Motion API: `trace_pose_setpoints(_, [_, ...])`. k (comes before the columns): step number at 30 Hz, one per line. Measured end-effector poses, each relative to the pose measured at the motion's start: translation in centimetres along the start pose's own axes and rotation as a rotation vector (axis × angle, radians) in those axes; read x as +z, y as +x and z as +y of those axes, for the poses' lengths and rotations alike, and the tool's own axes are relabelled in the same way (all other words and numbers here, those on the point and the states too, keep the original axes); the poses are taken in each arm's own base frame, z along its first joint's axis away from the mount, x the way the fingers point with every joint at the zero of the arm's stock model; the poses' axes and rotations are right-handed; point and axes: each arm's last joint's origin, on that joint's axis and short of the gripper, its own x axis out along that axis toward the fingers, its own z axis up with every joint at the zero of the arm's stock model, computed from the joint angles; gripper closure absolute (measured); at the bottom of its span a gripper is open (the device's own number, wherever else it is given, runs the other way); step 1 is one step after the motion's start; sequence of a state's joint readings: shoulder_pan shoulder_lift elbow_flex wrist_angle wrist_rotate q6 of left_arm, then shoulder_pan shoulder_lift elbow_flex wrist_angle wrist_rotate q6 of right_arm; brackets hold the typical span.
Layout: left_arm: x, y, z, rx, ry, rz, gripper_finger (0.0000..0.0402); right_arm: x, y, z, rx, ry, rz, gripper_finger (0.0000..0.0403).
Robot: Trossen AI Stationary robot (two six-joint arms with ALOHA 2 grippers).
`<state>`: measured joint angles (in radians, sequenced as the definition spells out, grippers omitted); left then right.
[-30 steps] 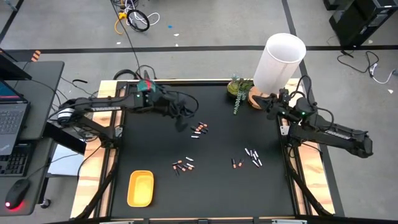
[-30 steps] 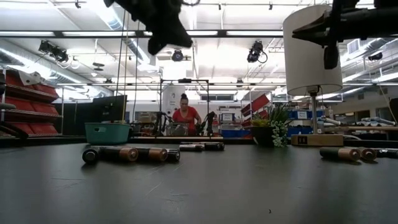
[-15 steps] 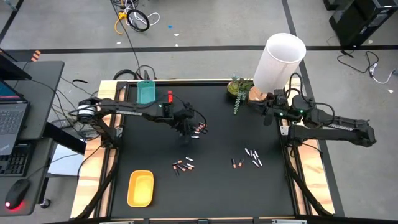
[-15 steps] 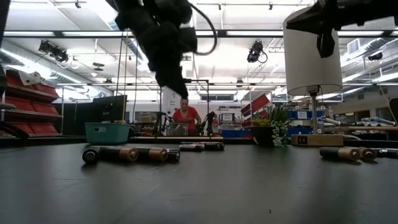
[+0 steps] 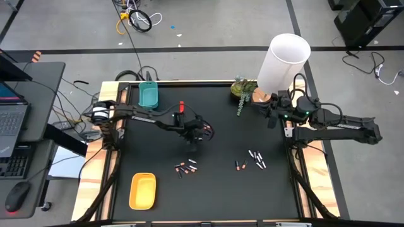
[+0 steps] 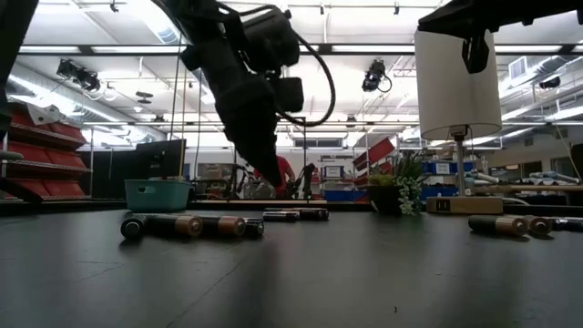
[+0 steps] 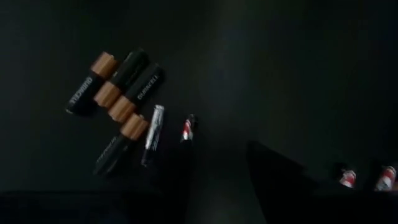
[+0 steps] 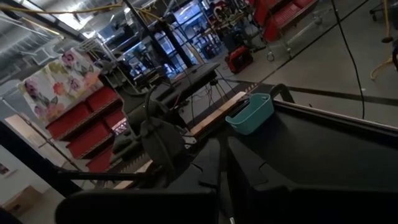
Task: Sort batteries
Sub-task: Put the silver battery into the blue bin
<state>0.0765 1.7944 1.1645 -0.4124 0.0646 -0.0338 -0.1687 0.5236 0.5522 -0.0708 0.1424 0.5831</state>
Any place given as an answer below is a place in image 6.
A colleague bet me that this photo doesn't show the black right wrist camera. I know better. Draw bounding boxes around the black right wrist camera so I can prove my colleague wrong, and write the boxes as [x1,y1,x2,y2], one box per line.
[461,30,492,75]

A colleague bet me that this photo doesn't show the ceiling air vent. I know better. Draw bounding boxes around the ceiling air vent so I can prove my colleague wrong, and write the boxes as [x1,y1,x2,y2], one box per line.
[507,56,529,82]

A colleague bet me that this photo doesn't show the red bin shelf rack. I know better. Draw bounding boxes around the red bin shelf rack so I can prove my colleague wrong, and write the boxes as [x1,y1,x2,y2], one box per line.
[0,100,91,202]

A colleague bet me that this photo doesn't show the black left camera cable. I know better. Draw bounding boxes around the black left camera cable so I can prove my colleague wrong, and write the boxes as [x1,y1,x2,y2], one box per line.
[272,29,337,128]

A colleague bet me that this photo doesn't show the grey rolled tubes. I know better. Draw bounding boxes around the grey rolled tubes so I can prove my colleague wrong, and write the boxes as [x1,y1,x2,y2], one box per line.
[527,170,582,185]

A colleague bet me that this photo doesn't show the black room monitor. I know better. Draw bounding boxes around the black room monitor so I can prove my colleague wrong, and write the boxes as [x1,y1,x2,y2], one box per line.
[135,138,188,181]

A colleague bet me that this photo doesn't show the silver air duct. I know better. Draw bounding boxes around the silver air duct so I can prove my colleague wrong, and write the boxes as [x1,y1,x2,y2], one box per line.
[6,63,168,143]

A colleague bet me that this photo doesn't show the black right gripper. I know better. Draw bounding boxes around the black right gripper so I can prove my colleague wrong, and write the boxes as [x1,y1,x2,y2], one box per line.
[417,0,529,38]

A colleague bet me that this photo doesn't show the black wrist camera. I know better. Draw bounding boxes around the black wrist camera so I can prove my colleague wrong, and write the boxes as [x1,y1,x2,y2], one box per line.
[461,30,492,75]
[274,76,305,114]

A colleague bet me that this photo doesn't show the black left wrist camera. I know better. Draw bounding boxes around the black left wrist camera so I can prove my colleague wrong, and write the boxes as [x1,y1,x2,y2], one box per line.
[274,76,305,114]

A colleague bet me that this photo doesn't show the potted succulent plant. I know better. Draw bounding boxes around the potted succulent plant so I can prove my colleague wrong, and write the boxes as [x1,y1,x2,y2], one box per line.
[366,149,429,217]

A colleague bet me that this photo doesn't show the blue shelf bins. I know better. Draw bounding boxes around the blue shelf bins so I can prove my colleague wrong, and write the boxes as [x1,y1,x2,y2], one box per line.
[421,159,477,177]

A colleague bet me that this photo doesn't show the red tilted bins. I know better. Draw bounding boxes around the red tilted bins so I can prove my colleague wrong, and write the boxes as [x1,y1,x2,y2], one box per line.
[353,136,396,173]

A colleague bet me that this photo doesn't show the person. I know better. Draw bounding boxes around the person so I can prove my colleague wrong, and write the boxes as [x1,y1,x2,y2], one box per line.
[274,154,297,198]

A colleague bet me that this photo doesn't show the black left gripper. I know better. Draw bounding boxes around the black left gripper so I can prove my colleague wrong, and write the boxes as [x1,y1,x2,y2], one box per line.
[180,26,284,189]

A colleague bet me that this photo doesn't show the teal plastic bin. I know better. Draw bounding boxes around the teal plastic bin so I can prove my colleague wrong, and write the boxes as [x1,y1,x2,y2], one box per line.
[123,178,192,213]

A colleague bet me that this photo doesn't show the white shade table lamp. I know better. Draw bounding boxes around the white shade table lamp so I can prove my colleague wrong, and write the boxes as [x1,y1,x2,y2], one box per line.
[413,26,505,215]

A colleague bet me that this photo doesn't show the long ceiling light strip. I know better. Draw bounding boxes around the long ceiling light strip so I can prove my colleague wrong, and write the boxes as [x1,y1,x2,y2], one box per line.
[17,43,583,56]

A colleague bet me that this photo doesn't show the blue storage bin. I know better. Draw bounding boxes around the blue storage bin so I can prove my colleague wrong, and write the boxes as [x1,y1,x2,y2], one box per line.
[323,189,368,202]
[421,185,461,201]

